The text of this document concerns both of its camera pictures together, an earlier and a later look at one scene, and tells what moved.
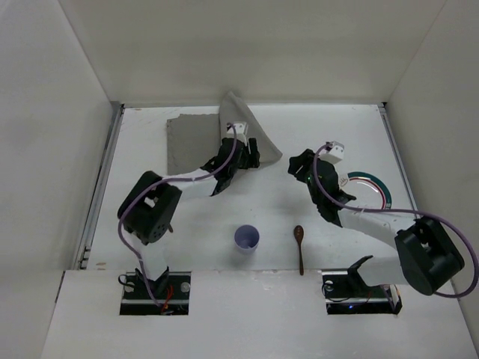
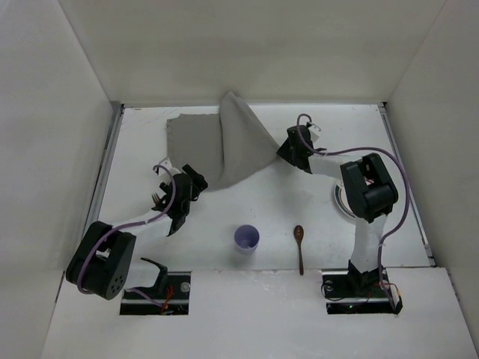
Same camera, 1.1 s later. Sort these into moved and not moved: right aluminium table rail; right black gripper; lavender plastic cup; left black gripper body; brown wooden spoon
Moved: left black gripper body; right black gripper
Not moved: lavender plastic cup; right aluminium table rail; brown wooden spoon
